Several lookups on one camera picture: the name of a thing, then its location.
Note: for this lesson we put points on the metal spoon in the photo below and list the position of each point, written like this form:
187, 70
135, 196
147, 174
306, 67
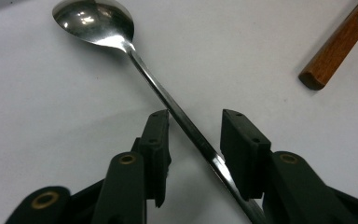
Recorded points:
99, 25

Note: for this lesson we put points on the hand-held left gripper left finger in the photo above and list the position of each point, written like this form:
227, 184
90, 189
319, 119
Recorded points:
157, 155

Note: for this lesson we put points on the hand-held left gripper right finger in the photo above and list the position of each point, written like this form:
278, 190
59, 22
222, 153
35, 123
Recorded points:
245, 155

